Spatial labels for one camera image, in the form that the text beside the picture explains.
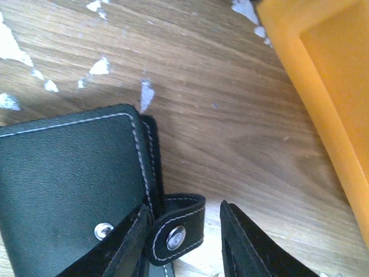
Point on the black leather card holder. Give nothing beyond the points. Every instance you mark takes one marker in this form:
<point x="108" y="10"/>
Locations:
<point x="66" y="182"/>

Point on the orange card bin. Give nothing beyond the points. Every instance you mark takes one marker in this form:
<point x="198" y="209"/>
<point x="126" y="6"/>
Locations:
<point x="323" y="46"/>

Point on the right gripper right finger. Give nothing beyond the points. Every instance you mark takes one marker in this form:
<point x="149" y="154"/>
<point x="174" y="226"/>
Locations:
<point x="248" y="251"/>

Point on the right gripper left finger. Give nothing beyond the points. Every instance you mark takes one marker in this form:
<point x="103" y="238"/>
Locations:
<point x="121" y="252"/>

